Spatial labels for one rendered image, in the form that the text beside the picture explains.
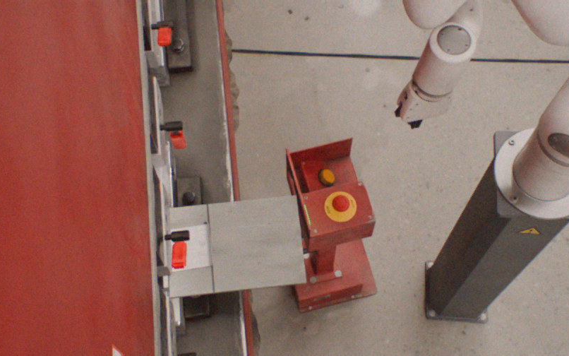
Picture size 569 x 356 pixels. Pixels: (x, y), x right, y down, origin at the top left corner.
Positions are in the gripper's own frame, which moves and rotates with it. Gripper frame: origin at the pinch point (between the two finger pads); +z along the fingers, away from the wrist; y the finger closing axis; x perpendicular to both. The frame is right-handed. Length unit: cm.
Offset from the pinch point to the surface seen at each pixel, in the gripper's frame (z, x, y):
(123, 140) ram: -60, -19, -60
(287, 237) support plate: -2.5, -20.3, -33.6
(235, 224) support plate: -1.7, -14.9, -42.9
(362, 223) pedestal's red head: 17.8, -14.9, -13.2
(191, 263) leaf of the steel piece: -1, -21, -53
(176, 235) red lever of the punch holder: -27, -23, -55
